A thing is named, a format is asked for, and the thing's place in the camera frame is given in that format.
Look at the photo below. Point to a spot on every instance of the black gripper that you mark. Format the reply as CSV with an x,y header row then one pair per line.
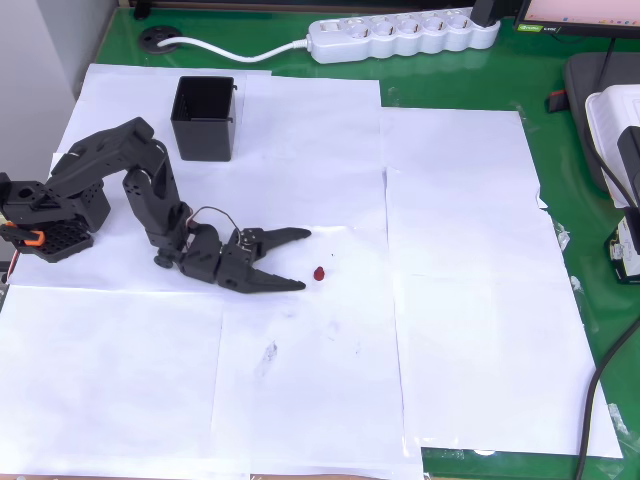
x,y
236,269

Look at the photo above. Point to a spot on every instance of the small red object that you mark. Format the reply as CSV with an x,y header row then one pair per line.
x,y
318,274

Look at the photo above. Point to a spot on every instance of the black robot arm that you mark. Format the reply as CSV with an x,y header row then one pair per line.
x,y
100,155

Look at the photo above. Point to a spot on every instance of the black square cup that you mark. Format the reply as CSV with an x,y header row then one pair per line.
x,y
202,135

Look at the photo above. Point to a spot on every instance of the white paper sheet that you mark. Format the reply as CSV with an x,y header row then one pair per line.
x,y
490,370
450,135
310,390
120,260
110,380
120,95
465,225
310,130

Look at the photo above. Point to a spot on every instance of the white power strip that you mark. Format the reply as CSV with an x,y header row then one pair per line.
x,y
400,37

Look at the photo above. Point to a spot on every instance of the black orange table clamp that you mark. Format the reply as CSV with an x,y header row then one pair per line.
x,y
27,237

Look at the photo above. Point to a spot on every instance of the black power plug adapter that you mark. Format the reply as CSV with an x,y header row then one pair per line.
x,y
484,11

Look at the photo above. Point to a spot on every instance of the white device at right edge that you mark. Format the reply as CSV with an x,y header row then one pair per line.
x,y
612,110

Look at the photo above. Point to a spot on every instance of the black device housing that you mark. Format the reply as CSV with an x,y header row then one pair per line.
x,y
631,150

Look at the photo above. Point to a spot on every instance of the computer monitor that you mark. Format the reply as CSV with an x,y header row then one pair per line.
x,y
580,15

